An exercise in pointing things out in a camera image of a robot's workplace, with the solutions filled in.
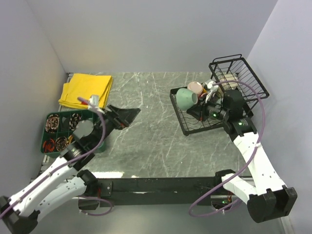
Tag yellow folded cloth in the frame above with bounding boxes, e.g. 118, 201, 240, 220
58, 73, 113, 109

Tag orange black coil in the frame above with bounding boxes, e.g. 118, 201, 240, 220
42, 138, 56, 153

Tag striped coil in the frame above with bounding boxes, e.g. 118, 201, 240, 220
45, 114, 60, 133
69, 113, 81, 131

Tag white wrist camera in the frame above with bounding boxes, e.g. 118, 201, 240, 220
82, 95, 104, 114
203, 79, 218, 103

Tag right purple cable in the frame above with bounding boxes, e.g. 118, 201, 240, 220
189, 80, 266, 218

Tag striped coil top left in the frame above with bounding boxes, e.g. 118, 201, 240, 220
45, 114, 60, 133

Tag striped coil top middle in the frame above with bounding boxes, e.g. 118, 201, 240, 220
69, 113, 81, 131

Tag cream floral mug green interior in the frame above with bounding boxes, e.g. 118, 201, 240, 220
217, 73, 238, 90

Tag black front base bar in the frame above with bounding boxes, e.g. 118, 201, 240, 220
98, 177, 215, 206

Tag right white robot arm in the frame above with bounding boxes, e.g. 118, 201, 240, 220
188, 117, 298, 223

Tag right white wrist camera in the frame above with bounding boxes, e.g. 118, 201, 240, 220
203, 79, 218, 103

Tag small teal cup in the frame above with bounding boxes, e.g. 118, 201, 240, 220
176, 88, 198, 111

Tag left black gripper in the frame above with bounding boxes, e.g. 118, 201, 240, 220
91, 103, 140, 149

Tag yellow black coil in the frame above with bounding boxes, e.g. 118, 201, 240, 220
67, 135, 74, 145

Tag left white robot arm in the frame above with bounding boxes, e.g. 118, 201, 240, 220
0, 105, 140, 234

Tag black wire dish rack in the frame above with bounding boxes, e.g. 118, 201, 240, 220
170, 54, 270, 136

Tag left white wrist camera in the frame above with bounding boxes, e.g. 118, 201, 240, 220
82, 95, 104, 114

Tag brown coil bottom middle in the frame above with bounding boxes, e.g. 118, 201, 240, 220
56, 136, 68, 152

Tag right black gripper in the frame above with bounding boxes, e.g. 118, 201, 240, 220
187, 93, 229, 122

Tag green compartment tray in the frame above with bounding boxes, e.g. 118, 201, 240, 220
40, 110, 100, 158

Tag pink mug dark interior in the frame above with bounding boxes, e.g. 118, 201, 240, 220
187, 81, 204, 97

